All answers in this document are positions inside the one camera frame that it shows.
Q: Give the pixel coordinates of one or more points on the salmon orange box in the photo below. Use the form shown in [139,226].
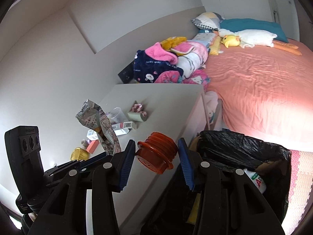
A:
[93,146]

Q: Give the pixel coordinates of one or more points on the small purple bottle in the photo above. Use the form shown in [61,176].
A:
[84,143]

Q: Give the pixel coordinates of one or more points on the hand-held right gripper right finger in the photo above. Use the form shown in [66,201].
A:
[185,169]

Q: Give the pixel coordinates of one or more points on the bed with salmon sheet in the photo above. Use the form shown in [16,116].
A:
[256,85]

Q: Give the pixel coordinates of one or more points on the white bottle with green-red label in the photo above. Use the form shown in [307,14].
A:
[256,178]

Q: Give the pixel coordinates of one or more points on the pink patterned wrapper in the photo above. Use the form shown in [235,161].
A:
[137,106]

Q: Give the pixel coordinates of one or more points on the white printed hanging cloth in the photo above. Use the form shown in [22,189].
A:
[211,105]

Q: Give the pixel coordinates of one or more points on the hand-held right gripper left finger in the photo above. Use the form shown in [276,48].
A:
[124,169]

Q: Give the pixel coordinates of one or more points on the long yellow pillow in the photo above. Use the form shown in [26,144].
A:
[214,46]

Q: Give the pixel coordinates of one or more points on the white pink cartoon blanket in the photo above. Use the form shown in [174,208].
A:
[193,56]

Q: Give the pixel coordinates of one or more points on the clear plastic cup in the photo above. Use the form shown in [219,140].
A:
[115,115]

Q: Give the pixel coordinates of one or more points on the light blue patterned pillow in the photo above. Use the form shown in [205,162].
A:
[204,39]

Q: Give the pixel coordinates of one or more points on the yellow plush garment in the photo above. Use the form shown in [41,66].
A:
[171,41]

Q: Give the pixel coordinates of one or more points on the red-brown ribbed plastic cap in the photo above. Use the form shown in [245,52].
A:
[156,149]

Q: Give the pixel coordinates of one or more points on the striped plush pillow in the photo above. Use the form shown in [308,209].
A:
[207,20]

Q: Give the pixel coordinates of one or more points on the pink white foam floor mat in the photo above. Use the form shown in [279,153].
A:
[302,183]

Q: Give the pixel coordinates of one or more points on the silver can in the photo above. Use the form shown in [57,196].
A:
[102,127]

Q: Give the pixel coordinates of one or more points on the cardboard bin with black bag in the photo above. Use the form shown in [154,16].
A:
[227,149]

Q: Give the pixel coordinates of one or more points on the beige slippers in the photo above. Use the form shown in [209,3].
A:
[135,116]

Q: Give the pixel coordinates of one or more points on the white bedside cabinet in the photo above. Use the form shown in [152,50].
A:
[161,102]

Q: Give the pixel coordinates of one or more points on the small white blue box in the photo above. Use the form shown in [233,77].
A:
[91,134]

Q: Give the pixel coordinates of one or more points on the yellow duck plush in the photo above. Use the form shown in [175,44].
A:
[231,41]

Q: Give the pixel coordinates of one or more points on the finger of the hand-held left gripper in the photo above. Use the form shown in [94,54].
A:
[63,166]
[96,160]

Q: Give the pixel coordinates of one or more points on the pink fleece garment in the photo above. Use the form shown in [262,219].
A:
[159,52]

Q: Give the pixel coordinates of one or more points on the navy blue fleece garment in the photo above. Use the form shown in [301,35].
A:
[151,68]

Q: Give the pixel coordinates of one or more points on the white printed carton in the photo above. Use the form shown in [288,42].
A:
[123,127]

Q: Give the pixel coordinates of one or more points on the white goose plush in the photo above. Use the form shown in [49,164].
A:
[254,38]

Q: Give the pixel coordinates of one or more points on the pink printed cloth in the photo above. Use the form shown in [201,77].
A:
[193,78]

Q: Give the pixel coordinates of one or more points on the black wall panel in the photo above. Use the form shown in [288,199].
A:
[126,73]

